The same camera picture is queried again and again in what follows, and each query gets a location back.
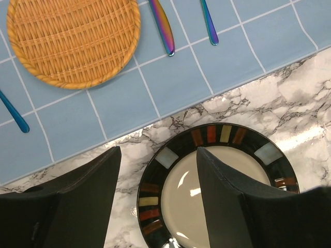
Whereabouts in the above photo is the blue grid placemat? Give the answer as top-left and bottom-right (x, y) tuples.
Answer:
(1, 1), (330, 184)

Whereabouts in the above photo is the black rimmed striped plate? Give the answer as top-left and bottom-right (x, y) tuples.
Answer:
(137, 123), (299, 247)

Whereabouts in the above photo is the iridescent knife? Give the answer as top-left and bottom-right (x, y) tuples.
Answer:
(149, 0), (175, 56)

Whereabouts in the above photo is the blue fork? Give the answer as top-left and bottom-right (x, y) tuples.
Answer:
(0, 91), (30, 133)

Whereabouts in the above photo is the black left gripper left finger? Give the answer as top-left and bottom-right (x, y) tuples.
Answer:
(1, 147), (122, 247)

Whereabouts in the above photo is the woven wicker coaster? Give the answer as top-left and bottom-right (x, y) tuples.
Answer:
(7, 0), (141, 89)

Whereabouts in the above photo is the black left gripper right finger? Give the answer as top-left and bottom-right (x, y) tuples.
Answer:
(197, 147), (330, 247)

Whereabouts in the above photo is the iridescent spoon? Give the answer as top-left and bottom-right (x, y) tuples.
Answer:
(201, 0), (219, 45)

